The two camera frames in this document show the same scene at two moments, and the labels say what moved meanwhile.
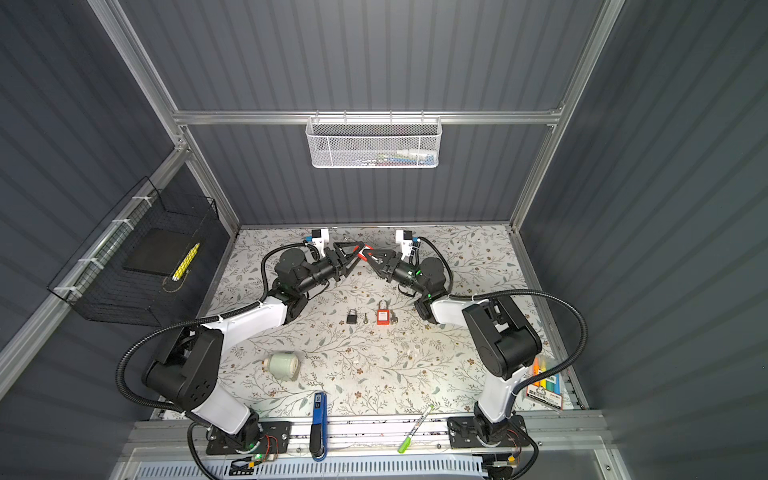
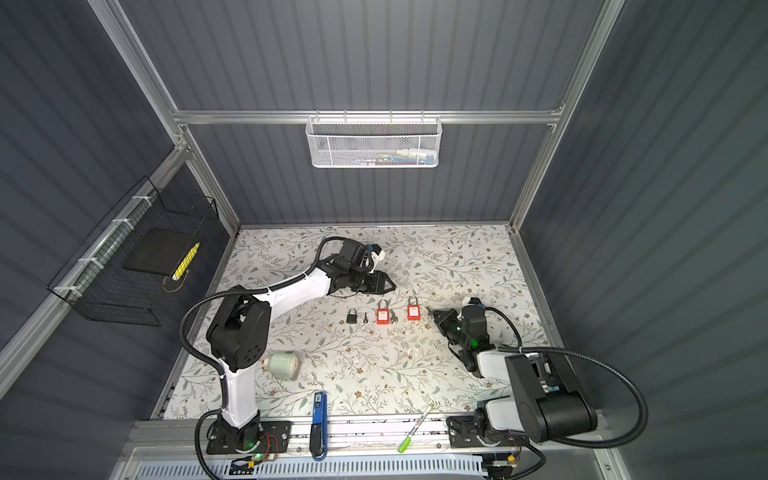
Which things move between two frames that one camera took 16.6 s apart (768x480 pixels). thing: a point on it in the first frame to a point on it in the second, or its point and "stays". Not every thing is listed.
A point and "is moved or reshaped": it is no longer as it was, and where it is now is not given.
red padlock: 383,317 stays
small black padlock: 352,319 stays
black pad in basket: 159,252 stays
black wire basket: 142,263 stays
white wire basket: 373,141 stays
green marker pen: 407,441 stays
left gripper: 339,262 to 378,286
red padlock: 365,247 is moved or reshaped
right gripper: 395,262 to 445,323
